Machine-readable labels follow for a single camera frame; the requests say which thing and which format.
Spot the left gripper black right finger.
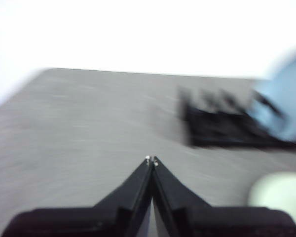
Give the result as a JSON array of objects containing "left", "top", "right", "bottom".
[{"left": 151, "top": 155, "right": 296, "bottom": 237}]

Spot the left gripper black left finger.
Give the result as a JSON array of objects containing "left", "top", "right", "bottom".
[{"left": 1, "top": 155, "right": 154, "bottom": 237}]

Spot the green plate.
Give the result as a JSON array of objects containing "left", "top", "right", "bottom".
[{"left": 248, "top": 172, "right": 296, "bottom": 208}]

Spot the black plate rack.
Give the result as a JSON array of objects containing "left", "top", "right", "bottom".
[{"left": 177, "top": 85, "right": 296, "bottom": 149}]

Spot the blue plate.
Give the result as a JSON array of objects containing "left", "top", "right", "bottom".
[{"left": 249, "top": 45, "right": 296, "bottom": 142}]

